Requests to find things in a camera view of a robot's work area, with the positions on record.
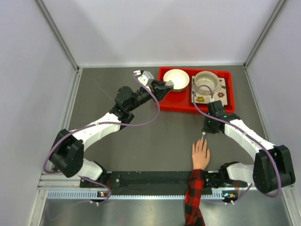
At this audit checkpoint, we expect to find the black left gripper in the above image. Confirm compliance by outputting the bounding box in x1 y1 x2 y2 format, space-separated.
127 80 173 112

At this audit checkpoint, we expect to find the glitter nail polish bottle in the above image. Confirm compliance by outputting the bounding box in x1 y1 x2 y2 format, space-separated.
165 80 174 87

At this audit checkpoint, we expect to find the red plaid sleeve forearm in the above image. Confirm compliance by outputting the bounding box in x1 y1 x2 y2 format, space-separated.
184 169 205 226

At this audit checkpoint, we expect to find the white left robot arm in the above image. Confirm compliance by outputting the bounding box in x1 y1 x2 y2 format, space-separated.
47 80 174 187

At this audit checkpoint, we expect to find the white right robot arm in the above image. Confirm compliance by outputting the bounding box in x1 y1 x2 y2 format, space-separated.
202 101 296 194

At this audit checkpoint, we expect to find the person's left hand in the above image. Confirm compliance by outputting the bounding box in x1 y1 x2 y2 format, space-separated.
191 137 210 170

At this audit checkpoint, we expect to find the red plastic tray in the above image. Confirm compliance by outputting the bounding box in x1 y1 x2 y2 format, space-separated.
159 68 235 113

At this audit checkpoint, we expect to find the floral white bowl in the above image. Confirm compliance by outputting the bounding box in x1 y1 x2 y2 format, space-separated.
163 69 190 92

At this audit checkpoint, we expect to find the square floral saucer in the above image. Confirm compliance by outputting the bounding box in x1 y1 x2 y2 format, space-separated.
191 76 228 106

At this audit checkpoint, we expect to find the grey ceramic cup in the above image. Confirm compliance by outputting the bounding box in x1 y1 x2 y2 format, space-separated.
194 71 219 91

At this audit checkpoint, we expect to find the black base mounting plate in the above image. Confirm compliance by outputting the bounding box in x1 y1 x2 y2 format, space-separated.
79 171 237 195

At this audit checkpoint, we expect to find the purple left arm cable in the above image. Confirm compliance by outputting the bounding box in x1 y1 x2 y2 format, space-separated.
42 74 161 175

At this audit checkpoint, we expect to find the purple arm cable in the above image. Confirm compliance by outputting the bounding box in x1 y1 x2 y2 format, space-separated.
192 85 282 197
42 74 161 175

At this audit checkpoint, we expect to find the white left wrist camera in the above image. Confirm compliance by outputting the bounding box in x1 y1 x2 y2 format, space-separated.
134 70 154 87

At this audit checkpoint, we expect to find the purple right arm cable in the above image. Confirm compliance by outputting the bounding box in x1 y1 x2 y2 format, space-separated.
192 85 282 197

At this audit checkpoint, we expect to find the grey slotted cable duct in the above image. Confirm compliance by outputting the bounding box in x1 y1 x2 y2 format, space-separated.
47 190 235 200

